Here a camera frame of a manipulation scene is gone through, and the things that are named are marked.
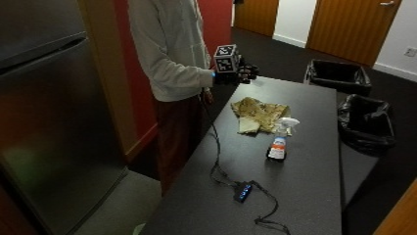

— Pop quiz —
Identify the white marker cube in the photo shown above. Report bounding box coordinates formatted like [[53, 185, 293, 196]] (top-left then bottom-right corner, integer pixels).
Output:
[[211, 44, 241, 74]]

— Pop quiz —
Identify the beige patterned cloth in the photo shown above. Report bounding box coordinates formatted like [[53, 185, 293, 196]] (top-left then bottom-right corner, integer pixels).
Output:
[[229, 96, 290, 135]]

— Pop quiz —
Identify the wooden door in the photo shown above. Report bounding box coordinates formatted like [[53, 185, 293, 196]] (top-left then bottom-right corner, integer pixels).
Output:
[[231, 0, 279, 38], [305, 0, 403, 67]]

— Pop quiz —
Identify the the person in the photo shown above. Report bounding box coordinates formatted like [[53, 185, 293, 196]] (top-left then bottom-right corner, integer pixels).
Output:
[[126, 0, 215, 197]]

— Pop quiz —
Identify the black lined trash bin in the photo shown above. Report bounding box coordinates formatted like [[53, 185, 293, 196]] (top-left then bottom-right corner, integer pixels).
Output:
[[335, 93, 397, 157], [302, 59, 373, 97]]

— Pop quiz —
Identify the white spray bottle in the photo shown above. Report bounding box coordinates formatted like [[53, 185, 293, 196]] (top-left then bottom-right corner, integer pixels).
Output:
[[265, 117, 301, 162]]

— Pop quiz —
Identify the black usb hub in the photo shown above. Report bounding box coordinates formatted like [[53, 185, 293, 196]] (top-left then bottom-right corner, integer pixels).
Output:
[[231, 181, 254, 204]]

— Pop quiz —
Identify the stainless steel refrigerator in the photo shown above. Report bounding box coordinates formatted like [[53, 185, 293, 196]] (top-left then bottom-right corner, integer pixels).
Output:
[[0, 0, 130, 235]]

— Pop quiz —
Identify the black cable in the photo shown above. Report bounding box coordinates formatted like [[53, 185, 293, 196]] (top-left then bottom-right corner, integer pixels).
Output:
[[199, 87, 291, 235]]

